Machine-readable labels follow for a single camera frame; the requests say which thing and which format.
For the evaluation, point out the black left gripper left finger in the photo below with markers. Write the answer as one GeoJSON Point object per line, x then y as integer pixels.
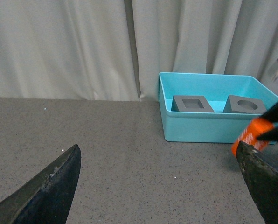
{"type": "Point", "coordinates": [47, 197]}

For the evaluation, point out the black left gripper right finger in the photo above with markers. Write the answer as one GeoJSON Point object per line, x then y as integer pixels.
{"type": "Point", "coordinates": [260, 173]}

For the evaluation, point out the orange cylinder white numbers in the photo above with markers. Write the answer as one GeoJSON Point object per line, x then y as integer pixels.
{"type": "Point", "coordinates": [249, 135]}

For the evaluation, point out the gray cube round recess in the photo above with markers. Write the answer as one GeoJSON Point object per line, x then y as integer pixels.
{"type": "Point", "coordinates": [238, 104]}

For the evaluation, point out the gray cube square recess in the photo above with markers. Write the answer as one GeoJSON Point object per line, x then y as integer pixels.
{"type": "Point", "coordinates": [184, 103]}

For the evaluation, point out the light blue plastic box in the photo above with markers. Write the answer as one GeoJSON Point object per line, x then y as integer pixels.
{"type": "Point", "coordinates": [216, 127]}

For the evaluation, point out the beige curtain backdrop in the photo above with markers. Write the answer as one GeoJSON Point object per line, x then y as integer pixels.
{"type": "Point", "coordinates": [115, 49]}

